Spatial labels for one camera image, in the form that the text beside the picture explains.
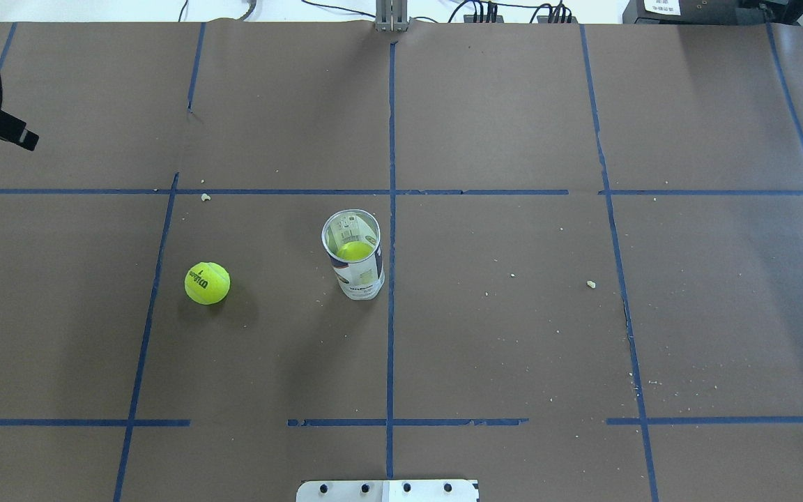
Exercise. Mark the yellow tennis ball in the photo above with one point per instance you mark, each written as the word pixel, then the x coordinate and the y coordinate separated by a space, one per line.
pixel 207 283

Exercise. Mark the tennis ball inside can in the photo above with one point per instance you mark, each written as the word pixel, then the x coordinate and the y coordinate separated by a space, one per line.
pixel 354 251

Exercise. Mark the clear tennis ball can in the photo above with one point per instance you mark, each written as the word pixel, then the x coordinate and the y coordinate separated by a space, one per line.
pixel 352 240

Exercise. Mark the aluminium frame post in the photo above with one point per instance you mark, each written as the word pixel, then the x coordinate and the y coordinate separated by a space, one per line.
pixel 392 16

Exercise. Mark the white camera stand post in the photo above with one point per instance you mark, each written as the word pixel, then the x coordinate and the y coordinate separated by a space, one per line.
pixel 389 490

